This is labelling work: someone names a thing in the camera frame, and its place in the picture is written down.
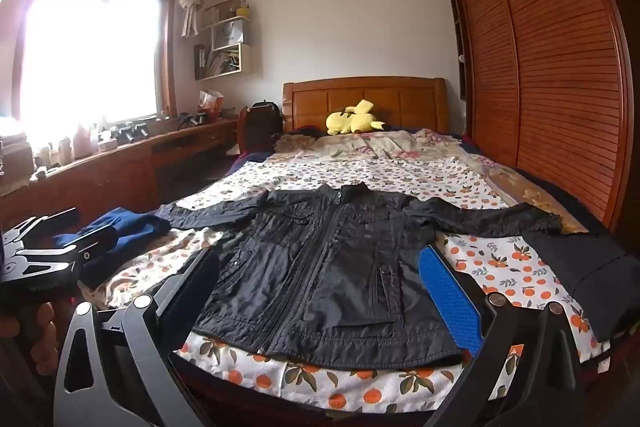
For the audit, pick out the blue garment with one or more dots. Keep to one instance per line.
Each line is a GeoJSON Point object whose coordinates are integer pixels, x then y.
{"type": "Point", "coordinates": [135, 224]}

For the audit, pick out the yellow plush toy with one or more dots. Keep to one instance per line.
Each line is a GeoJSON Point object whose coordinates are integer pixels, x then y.
{"type": "Point", "coordinates": [350, 122]}

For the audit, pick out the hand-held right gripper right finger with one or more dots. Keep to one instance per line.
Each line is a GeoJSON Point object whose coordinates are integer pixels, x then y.
{"type": "Point", "coordinates": [450, 292]}

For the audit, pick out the dark folded garment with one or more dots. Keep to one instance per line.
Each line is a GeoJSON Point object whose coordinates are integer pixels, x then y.
{"type": "Point", "coordinates": [585, 272]}

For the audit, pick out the window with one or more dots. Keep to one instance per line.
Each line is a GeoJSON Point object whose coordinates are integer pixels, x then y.
{"type": "Point", "coordinates": [90, 47]}

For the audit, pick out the tied white curtain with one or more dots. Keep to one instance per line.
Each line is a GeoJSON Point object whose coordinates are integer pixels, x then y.
{"type": "Point", "coordinates": [191, 7]}

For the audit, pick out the wooden headboard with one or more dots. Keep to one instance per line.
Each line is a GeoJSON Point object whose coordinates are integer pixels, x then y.
{"type": "Point", "coordinates": [400, 99]}

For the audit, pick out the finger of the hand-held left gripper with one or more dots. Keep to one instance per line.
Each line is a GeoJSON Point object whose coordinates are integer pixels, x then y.
{"type": "Point", "coordinates": [92, 244]}
{"type": "Point", "coordinates": [50, 222]}

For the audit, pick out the wooden desk cabinet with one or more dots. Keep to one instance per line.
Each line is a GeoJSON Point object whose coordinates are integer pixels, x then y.
{"type": "Point", "coordinates": [125, 172]}

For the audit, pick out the black jacket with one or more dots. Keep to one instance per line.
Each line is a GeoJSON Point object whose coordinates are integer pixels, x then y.
{"type": "Point", "coordinates": [325, 267]}

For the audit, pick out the orange print bedsheet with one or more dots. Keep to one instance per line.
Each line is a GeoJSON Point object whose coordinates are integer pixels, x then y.
{"type": "Point", "coordinates": [450, 187]}

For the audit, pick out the floral quilt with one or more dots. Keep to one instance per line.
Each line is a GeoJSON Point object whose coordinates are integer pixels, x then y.
{"type": "Point", "coordinates": [380, 147]}

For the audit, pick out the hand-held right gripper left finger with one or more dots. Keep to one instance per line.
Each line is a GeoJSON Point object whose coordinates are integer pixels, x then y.
{"type": "Point", "coordinates": [192, 282]}

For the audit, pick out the white wall shelf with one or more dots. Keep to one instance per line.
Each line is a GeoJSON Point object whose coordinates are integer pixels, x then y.
{"type": "Point", "coordinates": [247, 57]}

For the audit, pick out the cardboard box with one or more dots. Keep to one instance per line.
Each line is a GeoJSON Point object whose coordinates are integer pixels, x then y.
{"type": "Point", "coordinates": [15, 164]}

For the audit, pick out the person's left hand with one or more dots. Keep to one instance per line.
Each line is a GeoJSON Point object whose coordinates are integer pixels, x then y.
{"type": "Point", "coordinates": [42, 337]}

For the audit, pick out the black hand-held device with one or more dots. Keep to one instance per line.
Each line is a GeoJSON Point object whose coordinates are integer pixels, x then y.
{"type": "Point", "coordinates": [132, 132]}
{"type": "Point", "coordinates": [192, 119]}

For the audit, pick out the white paper bag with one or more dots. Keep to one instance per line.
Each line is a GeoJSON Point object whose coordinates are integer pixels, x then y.
{"type": "Point", "coordinates": [229, 33]}

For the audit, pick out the pink bottle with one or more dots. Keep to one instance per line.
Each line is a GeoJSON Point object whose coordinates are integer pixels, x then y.
{"type": "Point", "coordinates": [85, 143]}

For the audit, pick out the orange snack bag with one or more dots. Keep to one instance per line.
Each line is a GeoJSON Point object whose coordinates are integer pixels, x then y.
{"type": "Point", "coordinates": [211, 103]}

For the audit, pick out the wooden wardrobe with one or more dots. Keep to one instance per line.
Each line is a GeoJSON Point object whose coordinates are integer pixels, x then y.
{"type": "Point", "coordinates": [550, 57]}

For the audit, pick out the row of books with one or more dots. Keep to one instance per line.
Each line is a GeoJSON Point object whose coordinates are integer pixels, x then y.
{"type": "Point", "coordinates": [215, 63]}

